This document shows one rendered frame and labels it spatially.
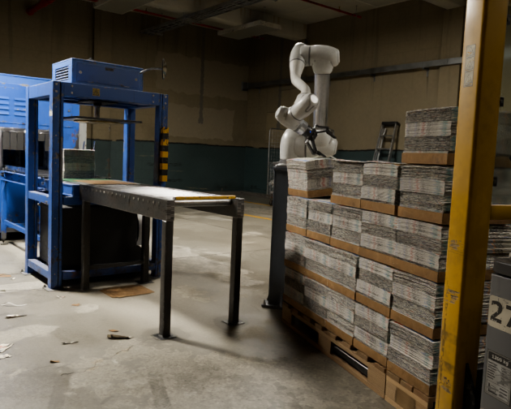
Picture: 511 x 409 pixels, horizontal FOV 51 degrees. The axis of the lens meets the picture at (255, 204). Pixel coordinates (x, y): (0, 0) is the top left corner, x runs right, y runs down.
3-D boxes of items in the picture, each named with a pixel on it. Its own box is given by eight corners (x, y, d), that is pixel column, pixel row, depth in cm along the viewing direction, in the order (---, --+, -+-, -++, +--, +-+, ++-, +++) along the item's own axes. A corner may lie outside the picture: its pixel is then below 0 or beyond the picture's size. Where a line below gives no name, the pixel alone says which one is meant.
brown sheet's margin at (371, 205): (424, 208, 273) (424, 200, 273) (463, 215, 246) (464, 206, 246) (359, 208, 260) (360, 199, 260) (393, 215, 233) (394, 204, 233)
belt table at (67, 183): (150, 195, 441) (150, 183, 440) (72, 196, 400) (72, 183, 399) (114, 189, 495) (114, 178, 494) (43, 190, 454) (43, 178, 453)
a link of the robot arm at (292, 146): (281, 158, 387) (282, 128, 385) (306, 160, 384) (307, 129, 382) (277, 158, 371) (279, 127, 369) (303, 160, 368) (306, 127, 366)
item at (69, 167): (95, 178, 485) (96, 149, 483) (62, 178, 467) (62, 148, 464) (79, 176, 515) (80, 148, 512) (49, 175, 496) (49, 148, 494)
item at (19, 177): (113, 189, 496) (113, 178, 495) (42, 189, 455) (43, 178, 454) (57, 179, 614) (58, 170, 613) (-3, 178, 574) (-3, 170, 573)
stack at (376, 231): (332, 316, 362) (339, 195, 354) (452, 389, 253) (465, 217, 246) (280, 320, 348) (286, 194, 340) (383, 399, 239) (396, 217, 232)
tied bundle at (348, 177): (388, 204, 302) (390, 163, 300) (422, 209, 275) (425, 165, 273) (329, 203, 288) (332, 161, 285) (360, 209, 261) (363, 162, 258)
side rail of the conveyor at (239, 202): (244, 217, 334) (245, 198, 333) (237, 217, 331) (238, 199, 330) (145, 198, 438) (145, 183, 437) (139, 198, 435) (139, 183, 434)
